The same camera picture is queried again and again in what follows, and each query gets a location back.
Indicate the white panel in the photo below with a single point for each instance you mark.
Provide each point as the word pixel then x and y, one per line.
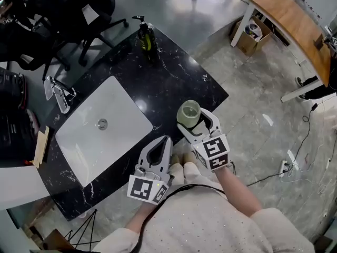
pixel 18 186

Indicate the chrome sink drain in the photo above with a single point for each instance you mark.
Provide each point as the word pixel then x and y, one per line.
pixel 102 123

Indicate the person's right forearm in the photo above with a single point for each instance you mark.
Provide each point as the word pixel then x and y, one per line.
pixel 237 191

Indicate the white rectangular sink basin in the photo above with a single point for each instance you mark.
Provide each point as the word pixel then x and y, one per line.
pixel 105 146

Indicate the light wooden block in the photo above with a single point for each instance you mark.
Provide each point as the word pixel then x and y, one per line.
pixel 40 146

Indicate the white floor power strip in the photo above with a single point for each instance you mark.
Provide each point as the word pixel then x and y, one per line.
pixel 284 168

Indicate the black case with red trim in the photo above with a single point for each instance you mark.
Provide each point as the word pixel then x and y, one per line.
pixel 15 136
pixel 10 88

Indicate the small brown block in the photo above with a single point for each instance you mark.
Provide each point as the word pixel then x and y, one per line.
pixel 319 41

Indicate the wooden desk with white legs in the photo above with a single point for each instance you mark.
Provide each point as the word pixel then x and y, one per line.
pixel 297 22

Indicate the black office chair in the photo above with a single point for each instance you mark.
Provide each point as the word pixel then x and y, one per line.
pixel 73 17

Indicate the person's left forearm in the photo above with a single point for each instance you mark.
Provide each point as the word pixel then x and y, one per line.
pixel 140 217

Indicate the dark pump soap bottle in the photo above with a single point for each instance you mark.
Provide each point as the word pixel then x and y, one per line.
pixel 146 39

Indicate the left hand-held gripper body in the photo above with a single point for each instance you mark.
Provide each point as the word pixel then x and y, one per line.
pixel 143 188

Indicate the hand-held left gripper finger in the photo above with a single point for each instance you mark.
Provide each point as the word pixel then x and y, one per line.
pixel 167 154
pixel 143 151

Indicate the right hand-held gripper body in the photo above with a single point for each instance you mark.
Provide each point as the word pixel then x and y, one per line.
pixel 214 150

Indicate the translucent pale green cup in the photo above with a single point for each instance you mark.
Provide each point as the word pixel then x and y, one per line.
pixel 188 113

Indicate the white paper scrap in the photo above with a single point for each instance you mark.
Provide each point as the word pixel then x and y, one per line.
pixel 268 119

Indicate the person's cream clothing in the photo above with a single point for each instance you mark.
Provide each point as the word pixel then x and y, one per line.
pixel 200 220

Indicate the person's left beige shoe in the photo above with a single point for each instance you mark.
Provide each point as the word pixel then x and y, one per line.
pixel 175 159

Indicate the brown wooden board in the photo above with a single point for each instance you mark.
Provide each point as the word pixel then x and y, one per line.
pixel 56 240

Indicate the open cardboard box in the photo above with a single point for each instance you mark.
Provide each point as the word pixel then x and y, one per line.
pixel 248 45

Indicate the person's right beige shoe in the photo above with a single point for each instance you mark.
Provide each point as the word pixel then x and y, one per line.
pixel 189 157

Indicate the person's beige shoe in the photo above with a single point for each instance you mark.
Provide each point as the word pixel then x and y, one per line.
pixel 189 157
pixel 175 159

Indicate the white plastic bag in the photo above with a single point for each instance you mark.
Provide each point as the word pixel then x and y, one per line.
pixel 254 30

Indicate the chrome faucet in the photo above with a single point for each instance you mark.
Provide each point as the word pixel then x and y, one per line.
pixel 59 93

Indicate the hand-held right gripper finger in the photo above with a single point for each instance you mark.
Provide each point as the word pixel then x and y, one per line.
pixel 215 121
pixel 188 134

